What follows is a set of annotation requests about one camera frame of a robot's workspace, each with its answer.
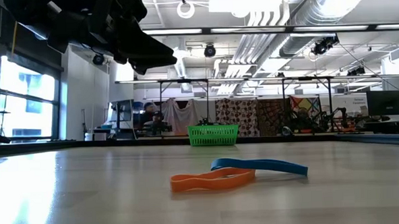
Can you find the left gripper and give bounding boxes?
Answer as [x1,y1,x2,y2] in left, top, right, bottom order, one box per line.
[45,0,179,80]

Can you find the orange rubber band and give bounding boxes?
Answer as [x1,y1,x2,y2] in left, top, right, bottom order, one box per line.
[169,166,257,194]

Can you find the blue rubber band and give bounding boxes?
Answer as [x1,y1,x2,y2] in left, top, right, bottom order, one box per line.
[210,153,309,180]

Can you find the long ceiling light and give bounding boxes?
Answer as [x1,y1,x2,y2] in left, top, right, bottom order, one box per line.
[142,26,204,37]

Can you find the black ceiling spotlight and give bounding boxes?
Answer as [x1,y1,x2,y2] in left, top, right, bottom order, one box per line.
[92,52,106,66]
[203,43,217,59]
[310,34,340,57]

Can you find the small black monitor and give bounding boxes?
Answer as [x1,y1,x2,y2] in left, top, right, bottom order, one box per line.
[111,99,136,123]

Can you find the person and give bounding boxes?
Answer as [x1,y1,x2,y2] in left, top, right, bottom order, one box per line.
[138,101,166,131]

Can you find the white hanging sheet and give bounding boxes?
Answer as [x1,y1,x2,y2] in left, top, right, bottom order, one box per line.
[158,97,201,137]

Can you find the green plastic basket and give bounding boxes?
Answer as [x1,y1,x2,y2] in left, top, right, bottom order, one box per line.
[187,123,241,148]

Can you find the brown dotted cloth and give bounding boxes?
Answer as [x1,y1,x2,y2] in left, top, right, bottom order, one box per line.
[214,96,259,139]

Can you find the brown web pattern cloth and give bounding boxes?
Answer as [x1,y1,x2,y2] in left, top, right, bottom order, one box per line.
[255,97,293,137]

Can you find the colourful diamond pattern cloth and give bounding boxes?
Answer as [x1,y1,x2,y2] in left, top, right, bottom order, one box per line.
[288,94,322,122]

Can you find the black ceiling device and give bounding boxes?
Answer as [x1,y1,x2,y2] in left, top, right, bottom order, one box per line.
[346,65,367,76]

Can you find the black computer monitor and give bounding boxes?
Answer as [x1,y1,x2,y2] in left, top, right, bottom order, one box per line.
[366,89,399,117]

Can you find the white hanging ring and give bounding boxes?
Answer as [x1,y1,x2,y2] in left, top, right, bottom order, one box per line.
[176,0,196,20]

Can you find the black metal stand frame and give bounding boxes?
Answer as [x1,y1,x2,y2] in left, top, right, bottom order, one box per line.
[156,71,337,142]

